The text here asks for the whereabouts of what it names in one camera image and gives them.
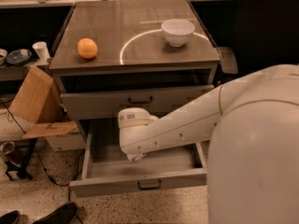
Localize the clear plastic bottle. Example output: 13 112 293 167
127 153 146 162

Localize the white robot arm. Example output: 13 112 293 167
118 64 299 224

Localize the upper grey drawer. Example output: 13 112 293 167
61 85 213 120

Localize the grey drawer cabinet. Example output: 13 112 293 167
50 0 220 133

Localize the open middle drawer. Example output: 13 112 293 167
70 119 206 197

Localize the white bowl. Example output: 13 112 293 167
161 19 195 47

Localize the orange ball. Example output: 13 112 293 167
77 38 98 59

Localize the brown cardboard box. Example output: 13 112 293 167
9 66 86 151

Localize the white paper cup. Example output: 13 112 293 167
32 41 50 61

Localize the black office chair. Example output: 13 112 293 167
218 0 299 79

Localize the black shoe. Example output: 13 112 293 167
0 210 20 224
33 202 78 224

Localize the dark blue plate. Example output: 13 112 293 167
6 49 32 66

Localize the dark cup on stand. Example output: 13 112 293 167
0 141 23 165

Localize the black floor cable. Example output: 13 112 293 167
0 98 84 224

